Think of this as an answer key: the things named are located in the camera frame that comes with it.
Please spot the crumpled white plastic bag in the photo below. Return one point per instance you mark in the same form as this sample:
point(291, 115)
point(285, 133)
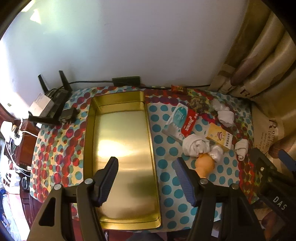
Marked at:
point(217, 105)

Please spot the white power strip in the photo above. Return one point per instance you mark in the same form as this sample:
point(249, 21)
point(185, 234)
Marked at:
point(5, 129)

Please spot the red snack packet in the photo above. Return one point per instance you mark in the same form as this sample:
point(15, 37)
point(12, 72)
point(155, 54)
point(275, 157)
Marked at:
point(179, 88)

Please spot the beige printed curtain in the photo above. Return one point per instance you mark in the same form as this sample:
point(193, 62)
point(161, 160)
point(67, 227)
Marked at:
point(261, 58)

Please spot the clear plastic bag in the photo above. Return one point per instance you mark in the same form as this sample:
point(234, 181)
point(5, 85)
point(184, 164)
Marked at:
point(216, 153)

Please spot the dark patterned snack packet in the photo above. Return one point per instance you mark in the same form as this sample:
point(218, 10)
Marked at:
point(198, 103)

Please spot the small white cloth roll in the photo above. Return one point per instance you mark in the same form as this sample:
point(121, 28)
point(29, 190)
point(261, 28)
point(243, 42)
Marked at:
point(241, 147)

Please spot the black inline power brick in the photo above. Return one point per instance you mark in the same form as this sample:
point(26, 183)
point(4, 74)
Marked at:
point(126, 80)

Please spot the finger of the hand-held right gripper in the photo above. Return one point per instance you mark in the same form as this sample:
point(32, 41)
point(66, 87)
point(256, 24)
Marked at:
point(288, 162)
point(263, 162)

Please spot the yellow medicine box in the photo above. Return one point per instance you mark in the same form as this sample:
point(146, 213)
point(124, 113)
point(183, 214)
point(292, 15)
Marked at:
point(219, 136)

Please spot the black power adapter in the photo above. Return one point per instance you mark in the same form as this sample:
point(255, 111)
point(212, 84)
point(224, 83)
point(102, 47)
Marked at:
point(69, 114)

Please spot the polka dot tablecloth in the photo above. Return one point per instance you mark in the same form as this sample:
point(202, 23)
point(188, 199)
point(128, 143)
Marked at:
point(166, 166)

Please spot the large white cloth roll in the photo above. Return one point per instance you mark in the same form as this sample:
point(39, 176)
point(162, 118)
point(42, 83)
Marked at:
point(195, 144)

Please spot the black router with antennas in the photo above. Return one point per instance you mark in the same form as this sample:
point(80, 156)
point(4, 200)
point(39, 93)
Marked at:
point(59, 100)

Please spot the white network box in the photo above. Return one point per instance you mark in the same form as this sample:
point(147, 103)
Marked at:
point(41, 104)

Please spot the orange gourd toy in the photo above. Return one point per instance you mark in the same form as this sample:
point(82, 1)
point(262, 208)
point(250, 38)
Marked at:
point(204, 165)

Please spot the gold metal tray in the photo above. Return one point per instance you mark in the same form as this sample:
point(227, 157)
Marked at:
point(124, 129)

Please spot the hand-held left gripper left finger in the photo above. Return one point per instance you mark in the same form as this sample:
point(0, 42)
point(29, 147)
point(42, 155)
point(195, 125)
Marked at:
point(108, 183)

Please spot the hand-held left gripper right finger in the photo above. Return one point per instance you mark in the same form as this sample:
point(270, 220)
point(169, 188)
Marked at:
point(185, 183)

